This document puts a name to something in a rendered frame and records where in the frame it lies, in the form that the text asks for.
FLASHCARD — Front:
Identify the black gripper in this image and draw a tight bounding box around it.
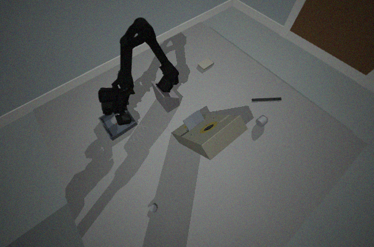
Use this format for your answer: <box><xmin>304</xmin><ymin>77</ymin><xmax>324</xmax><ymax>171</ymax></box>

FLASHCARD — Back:
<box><xmin>115</xmin><ymin>100</ymin><xmax>132</xmax><ymax>125</ymax></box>

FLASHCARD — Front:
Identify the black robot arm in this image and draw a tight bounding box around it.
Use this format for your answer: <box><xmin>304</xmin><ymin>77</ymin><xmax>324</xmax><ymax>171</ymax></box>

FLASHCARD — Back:
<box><xmin>98</xmin><ymin>17</ymin><xmax>179</xmax><ymax>116</ymax></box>

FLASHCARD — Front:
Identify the beige flat panel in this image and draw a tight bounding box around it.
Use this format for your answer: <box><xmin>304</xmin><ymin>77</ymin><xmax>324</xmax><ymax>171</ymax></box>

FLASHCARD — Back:
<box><xmin>172</xmin><ymin>114</ymin><xmax>248</xmax><ymax>160</ymax></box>

